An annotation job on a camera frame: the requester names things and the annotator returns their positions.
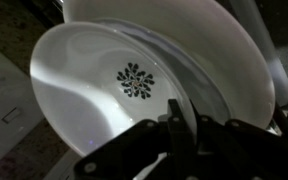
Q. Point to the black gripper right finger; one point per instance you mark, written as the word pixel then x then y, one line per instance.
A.
pixel 244 150

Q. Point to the white shallow dish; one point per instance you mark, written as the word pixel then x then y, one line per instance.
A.
pixel 197 76

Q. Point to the large white dinner plate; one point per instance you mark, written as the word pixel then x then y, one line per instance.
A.
pixel 217 40

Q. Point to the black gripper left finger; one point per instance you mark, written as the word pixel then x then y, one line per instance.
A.
pixel 134 146

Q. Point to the white paper sheet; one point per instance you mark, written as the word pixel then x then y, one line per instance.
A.
pixel 7 100

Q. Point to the white bowl with flower print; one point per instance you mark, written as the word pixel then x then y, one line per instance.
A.
pixel 94 83

